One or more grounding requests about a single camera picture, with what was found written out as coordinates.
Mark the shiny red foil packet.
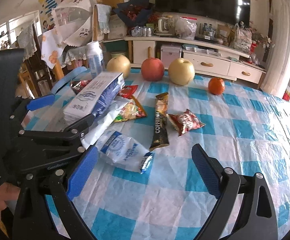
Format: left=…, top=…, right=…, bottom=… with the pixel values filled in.
left=70, top=79, right=92, bottom=95

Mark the red apple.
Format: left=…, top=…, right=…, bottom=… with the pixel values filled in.
left=141, top=57, right=165, bottom=82

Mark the white mesh food cover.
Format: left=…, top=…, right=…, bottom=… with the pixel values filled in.
left=51, top=0, right=93, bottom=47

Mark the white electric kettle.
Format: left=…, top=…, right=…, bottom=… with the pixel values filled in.
left=156, top=17, right=170, bottom=34

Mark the yellow pear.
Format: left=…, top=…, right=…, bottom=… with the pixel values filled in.
left=106, top=56, right=131, bottom=78
left=168, top=58, right=195, bottom=85

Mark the blue and white carton box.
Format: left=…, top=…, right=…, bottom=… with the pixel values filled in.
left=63, top=71, right=125, bottom=125

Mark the dark blue flower bouquet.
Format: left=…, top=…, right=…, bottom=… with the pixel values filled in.
left=114, top=1, right=154, bottom=28

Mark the black flat television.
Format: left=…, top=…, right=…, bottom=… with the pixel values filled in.
left=154, top=0, right=250, bottom=27

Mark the light blue towel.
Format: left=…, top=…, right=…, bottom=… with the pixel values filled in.
left=95, top=4, right=112, bottom=34

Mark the pack of small bottles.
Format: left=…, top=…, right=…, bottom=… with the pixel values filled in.
left=131, top=25, right=155, bottom=37

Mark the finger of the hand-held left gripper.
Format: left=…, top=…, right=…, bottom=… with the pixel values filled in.
left=10, top=114, right=96, bottom=173
left=10, top=94, right=56, bottom=133

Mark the dining table with floral cloth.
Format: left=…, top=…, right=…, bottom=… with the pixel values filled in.
left=40, top=29, right=85, bottom=79

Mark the orange tangerine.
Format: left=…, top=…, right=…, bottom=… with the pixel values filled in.
left=208, top=77, right=225, bottom=95

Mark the blue curved chair back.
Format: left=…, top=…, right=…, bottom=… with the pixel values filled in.
left=51, top=66, right=88, bottom=93

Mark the yellow green snack packet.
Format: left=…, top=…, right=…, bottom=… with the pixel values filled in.
left=114, top=95, right=147, bottom=123

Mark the white plastic bottle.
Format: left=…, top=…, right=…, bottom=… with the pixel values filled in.
left=86, top=41, right=105, bottom=79

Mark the green bucket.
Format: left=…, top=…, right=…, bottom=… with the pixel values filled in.
left=110, top=51, right=128, bottom=60

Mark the blue checkered tablecloth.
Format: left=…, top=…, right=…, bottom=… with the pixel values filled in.
left=22, top=67, right=290, bottom=240

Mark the printed plastic bag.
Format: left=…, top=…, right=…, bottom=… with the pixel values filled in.
left=231, top=24, right=253, bottom=53

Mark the white sack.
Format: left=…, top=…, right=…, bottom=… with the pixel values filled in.
left=107, top=15, right=129, bottom=40

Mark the white storage box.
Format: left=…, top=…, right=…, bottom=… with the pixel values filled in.
left=160, top=44, right=183, bottom=64

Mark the clear plastic bag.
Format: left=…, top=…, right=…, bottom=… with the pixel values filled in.
left=175, top=17, right=198, bottom=40

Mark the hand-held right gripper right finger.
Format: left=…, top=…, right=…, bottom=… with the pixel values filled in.
left=192, top=144, right=278, bottom=240

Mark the red patterned snack packet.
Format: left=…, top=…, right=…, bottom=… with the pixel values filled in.
left=167, top=109, right=206, bottom=137

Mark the blue and white plastic wrapper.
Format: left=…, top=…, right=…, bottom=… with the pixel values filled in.
left=95, top=129, right=155, bottom=174

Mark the white plastic bag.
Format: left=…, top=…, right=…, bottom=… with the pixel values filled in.
left=81, top=99, right=132, bottom=149

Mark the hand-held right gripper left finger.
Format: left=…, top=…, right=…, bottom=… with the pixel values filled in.
left=12, top=145, right=99, bottom=240

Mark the white television cabinet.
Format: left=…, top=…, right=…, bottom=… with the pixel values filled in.
left=102, top=35, right=268, bottom=83

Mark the black coffee sachet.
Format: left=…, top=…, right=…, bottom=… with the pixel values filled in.
left=149, top=92, right=170, bottom=152

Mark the dark chair with lace cover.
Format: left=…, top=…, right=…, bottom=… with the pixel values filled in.
left=16, top=22, right=50, bottom=98

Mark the person's left hand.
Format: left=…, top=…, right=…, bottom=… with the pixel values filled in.
left=0, top=182, right=21, bottom=228

